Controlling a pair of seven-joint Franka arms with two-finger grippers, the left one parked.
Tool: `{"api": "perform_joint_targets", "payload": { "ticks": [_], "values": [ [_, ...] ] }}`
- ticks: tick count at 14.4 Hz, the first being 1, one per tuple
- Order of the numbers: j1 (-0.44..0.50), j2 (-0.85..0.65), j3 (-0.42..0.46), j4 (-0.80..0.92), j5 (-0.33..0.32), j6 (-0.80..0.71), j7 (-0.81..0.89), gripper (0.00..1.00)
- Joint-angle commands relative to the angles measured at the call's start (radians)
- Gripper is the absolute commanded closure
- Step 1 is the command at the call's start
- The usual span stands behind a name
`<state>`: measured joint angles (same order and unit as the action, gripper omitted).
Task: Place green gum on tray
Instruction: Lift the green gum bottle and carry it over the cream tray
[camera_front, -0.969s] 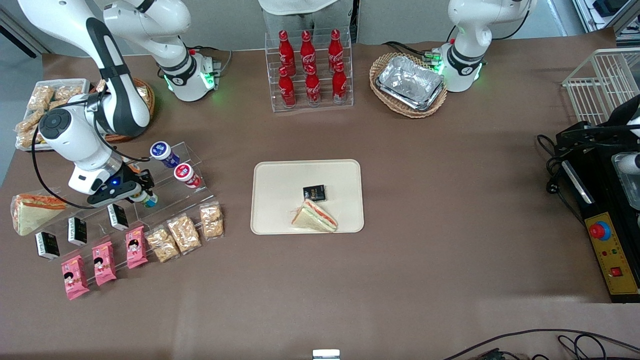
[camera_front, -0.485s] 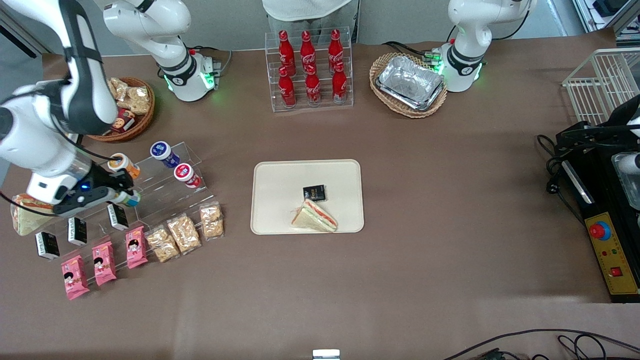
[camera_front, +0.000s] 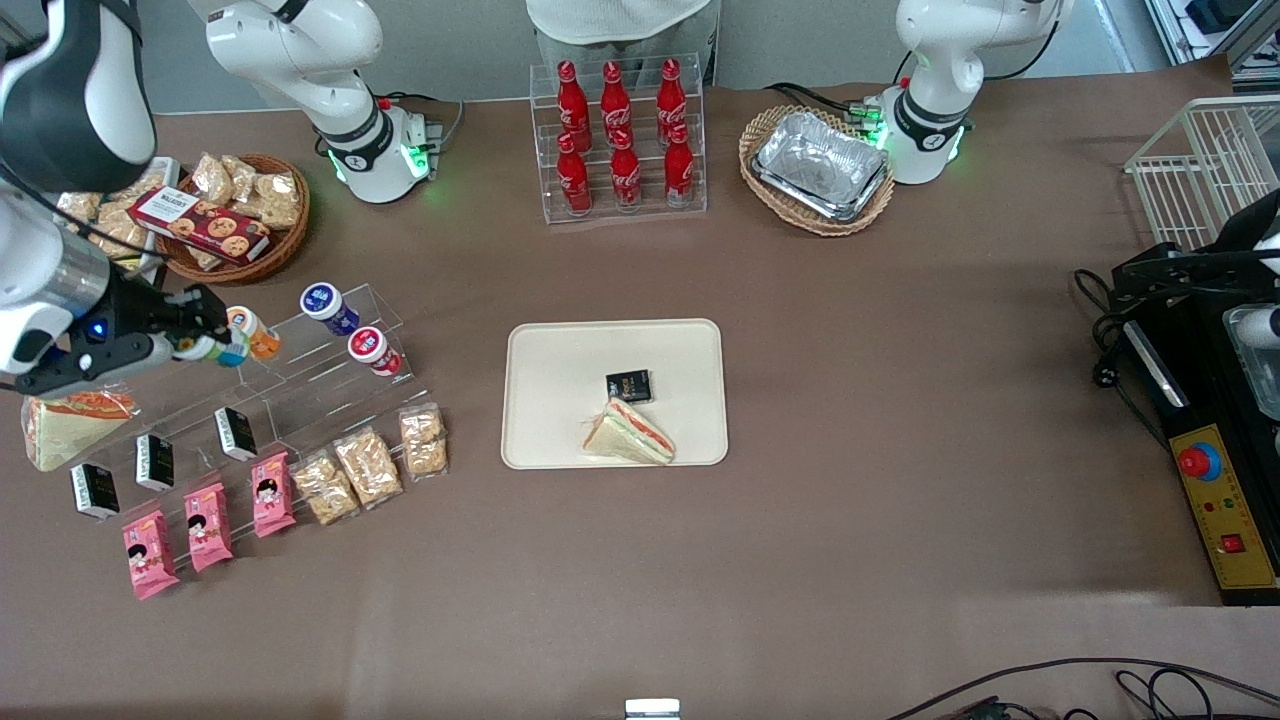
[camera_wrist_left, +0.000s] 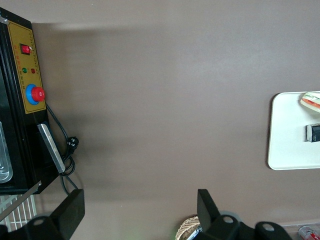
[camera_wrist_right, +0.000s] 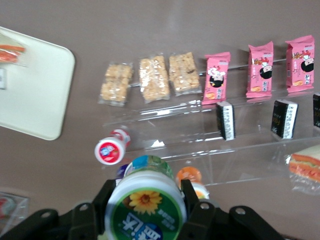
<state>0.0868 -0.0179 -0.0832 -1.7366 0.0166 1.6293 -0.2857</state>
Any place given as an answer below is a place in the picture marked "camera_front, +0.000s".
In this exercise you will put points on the red gum bottle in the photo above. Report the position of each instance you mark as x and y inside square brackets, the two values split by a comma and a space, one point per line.
[375, 352]

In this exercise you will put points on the pink snack pack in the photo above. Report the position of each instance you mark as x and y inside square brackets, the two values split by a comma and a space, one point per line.
[208, 527]
[150, 555]
[272, 495]

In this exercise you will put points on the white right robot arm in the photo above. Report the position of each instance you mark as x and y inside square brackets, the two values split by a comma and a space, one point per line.
[300, 50]

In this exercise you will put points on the clear acrylic bottle rack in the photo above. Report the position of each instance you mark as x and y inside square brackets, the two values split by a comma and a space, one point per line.
[690, 215]

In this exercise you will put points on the green gum bottle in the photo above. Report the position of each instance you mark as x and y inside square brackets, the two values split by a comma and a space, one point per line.
[228, 352]

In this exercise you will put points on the person in white shirt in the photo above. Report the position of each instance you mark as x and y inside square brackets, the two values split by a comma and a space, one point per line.
[615, 15]

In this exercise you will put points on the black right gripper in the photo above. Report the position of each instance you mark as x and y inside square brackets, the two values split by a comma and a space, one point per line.
[138, 312]

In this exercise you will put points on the stack of foil trays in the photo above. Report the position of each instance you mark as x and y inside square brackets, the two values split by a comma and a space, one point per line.
[820, 165]

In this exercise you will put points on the cream plastic tray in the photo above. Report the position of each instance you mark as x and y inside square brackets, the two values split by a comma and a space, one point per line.
[560, 400]

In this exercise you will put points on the small white device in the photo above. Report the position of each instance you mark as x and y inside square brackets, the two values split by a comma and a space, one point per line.
[652, 709]

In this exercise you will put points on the clear bag of nut brittle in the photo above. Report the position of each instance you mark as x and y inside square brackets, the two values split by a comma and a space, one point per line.
[325, 490]
[423, 440]
[368, 468]

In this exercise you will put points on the brown wicker snack basket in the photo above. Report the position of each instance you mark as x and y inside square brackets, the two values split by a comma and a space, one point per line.
[280, 250]

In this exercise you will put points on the red cola bottle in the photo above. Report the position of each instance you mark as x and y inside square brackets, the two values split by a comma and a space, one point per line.
[671, 95]
[626, 172]
[615, 100]
[574, 178]
[572, 100]
[679, 170]

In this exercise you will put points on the clear bag of puffed snack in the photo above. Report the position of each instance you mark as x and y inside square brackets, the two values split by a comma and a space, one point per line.
[122, 228]
[78, 206]
[213, 180]
[278, 200]

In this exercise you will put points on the triangle sandwich in wrapper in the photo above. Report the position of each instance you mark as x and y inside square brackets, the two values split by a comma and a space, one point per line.
[65, 430]
[630, 435]

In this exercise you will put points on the blue gum bottle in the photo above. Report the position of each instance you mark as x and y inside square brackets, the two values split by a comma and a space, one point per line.
[328, 305]

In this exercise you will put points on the metal frame shelving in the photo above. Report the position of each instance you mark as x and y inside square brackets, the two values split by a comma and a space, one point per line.
[1215, 30]

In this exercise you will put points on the orange gum bottle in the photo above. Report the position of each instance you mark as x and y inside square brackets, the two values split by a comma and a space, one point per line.
[256, 335]

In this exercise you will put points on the wicker basket with foil trays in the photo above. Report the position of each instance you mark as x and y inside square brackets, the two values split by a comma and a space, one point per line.
[770, 205]

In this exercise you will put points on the red cookie box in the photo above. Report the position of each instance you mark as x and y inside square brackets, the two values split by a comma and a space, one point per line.
[200, 225]

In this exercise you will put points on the small black snack box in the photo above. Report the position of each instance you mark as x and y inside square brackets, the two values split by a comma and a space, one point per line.
[155, 462]
[236, 434]
[95, 490]
[629, 385]

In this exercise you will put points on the clear acrylic stepped stand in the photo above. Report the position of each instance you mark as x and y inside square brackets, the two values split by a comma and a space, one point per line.
[330, 390]

